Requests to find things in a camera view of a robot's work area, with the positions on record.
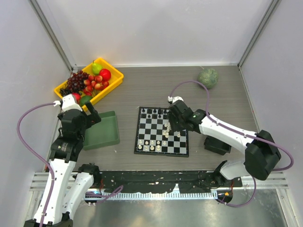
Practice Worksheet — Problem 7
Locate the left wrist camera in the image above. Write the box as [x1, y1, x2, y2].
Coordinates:
[61, 94, 82, 112]

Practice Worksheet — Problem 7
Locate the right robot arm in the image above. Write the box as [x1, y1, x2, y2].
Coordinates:
[168, 96, 281, 186]

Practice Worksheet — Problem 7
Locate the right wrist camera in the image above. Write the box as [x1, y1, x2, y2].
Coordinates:
[168, 96, 184, 104]

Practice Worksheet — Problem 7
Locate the white chess piece cluster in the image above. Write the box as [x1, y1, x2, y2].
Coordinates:
[134, 122, 187, 155]

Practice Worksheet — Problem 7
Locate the green plastic tray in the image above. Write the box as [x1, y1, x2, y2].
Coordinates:
[83, 111, 120, 150]

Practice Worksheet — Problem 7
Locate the red apple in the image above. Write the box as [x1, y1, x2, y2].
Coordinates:
[99, 69, 111, 81]

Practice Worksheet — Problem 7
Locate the white cable duct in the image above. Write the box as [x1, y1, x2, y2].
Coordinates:
[82, 190, 218, 201]

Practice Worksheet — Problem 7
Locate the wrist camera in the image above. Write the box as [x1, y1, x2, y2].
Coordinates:
[168, 96, 184, 104]
[61, 94, 82, 112]

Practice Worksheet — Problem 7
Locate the green pear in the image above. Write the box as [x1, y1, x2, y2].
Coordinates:
[92, 62, 103, 75]

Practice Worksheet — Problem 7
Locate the green melon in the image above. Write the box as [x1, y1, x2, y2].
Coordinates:
[197, 69, 219, 89]

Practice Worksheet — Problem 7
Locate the black plastic box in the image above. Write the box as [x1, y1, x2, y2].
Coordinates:
[204, 136, 232, 156]

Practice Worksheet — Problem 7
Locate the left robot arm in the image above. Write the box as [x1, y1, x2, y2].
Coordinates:
[24, 100, 101, 227]

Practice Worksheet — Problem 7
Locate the green lime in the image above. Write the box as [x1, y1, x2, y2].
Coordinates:
[79, 96, 92, 106]

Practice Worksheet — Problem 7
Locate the purple grape bunch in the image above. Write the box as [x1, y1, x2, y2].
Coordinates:
[65, 70, 89, 93]

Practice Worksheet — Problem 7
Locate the black grape bunch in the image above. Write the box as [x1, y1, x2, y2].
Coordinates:
[60, 88, 70, 97]

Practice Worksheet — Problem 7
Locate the black white chessboard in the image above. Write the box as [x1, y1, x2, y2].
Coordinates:
[134, 106, 189, 157]

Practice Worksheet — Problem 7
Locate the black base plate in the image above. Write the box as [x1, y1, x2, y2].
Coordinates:
[93, 170, 242, 194]

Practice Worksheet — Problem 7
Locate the red mango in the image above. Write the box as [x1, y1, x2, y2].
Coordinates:
[72, 93, 81, 104]

